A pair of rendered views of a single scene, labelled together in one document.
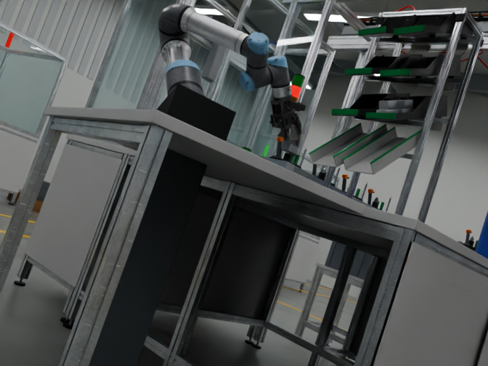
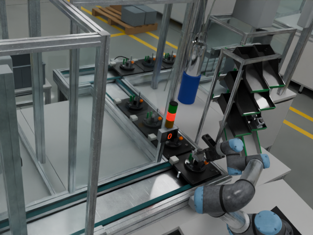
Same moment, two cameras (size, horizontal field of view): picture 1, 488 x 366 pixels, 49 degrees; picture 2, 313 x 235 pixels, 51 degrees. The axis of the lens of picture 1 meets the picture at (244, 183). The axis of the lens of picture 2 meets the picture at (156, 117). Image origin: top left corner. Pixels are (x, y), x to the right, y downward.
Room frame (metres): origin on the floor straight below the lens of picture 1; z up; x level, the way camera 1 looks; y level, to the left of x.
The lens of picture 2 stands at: (2.33, 1.50, 2.35)
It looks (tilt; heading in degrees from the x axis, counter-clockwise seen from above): 34 degrees down; 274
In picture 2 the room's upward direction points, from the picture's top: 11 degrees clockwise
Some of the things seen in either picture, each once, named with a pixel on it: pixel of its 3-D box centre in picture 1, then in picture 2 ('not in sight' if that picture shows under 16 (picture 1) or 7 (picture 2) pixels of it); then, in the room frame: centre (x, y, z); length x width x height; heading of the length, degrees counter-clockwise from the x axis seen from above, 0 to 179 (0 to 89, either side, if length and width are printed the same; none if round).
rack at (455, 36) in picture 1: (399, 120); (233, 106); (1.98, -0.48, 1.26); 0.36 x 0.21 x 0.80; 45
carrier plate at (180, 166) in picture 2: not in sight; (194, 167); (2.15, -0.13, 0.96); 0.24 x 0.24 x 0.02; 45
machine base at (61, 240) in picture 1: (168, 247); not in sight; (3.22, 0.30, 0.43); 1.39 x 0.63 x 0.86; 135
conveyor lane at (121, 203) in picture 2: not in sight; (153, 185); (2.38, 0.06, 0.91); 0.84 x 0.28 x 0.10; 45
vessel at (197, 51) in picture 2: not in sight; (197, 53); (2.29, -1.12, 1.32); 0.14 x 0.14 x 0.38
